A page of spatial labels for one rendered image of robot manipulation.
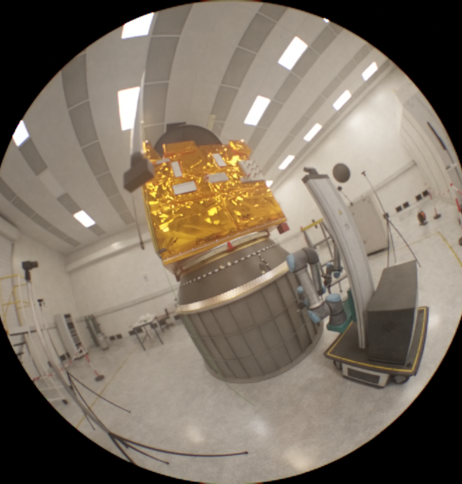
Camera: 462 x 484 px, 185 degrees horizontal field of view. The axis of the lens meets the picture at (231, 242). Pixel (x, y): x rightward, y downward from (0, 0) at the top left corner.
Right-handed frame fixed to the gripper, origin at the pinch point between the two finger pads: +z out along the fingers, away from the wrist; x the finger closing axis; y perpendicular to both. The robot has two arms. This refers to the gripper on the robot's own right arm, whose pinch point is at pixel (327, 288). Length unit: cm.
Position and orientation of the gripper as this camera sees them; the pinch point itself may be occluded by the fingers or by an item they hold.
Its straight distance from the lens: 177.9
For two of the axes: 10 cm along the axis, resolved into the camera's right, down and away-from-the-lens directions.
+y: 4.5, 0.7, -8.9
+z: 1.2, 9.8, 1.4
